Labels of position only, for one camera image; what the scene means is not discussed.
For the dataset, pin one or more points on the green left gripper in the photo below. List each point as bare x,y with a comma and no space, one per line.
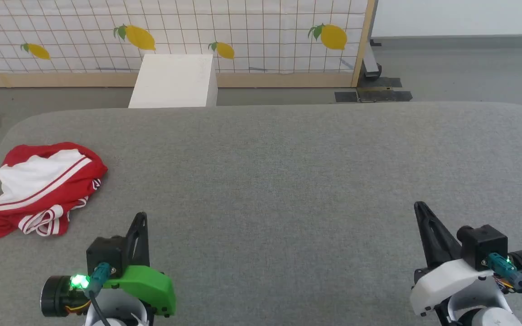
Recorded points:
145,285

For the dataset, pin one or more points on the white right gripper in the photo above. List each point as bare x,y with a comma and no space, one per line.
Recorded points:
451,280

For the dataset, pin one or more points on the red Bulls basketball jersey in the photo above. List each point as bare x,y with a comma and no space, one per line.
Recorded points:
76,180

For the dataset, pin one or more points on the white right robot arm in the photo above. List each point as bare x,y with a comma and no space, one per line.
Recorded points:
483,312

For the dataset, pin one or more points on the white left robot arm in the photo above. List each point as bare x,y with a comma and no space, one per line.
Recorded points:
120,312

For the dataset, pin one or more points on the black floor tape patches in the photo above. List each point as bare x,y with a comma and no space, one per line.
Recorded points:
381,95

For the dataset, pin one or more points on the white rectangular box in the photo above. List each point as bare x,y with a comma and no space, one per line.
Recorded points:
175,81

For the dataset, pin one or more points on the grey metal partition foot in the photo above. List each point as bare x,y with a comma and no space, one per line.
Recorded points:
370,63

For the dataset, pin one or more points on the lemon print partition screen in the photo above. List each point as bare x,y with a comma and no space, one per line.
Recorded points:
243,36

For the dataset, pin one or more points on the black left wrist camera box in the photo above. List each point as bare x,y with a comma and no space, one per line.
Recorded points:
106,254

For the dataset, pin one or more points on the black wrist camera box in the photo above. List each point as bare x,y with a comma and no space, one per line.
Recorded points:
483,244
106,254

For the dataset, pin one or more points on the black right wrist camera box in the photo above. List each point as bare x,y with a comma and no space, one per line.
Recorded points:
483,244

